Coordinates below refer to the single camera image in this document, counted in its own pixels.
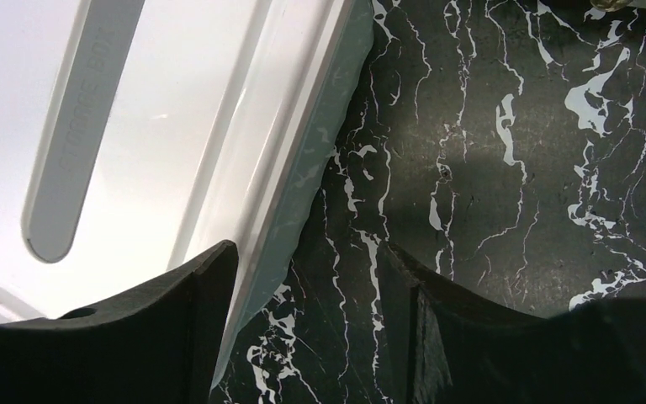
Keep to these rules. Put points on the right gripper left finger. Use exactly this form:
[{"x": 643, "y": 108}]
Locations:
[{"x": 157, "y": 342}]

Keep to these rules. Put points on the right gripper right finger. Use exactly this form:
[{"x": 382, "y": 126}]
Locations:
[{"x": 447, "y": 344}]

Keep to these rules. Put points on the white bin lid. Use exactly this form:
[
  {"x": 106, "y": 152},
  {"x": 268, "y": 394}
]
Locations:
[{"x": 113, "y": 115}]

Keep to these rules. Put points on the light teal plastic bin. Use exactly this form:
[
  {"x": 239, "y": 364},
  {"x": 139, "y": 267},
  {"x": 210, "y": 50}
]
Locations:
[{"x": 279, "y": 140}]

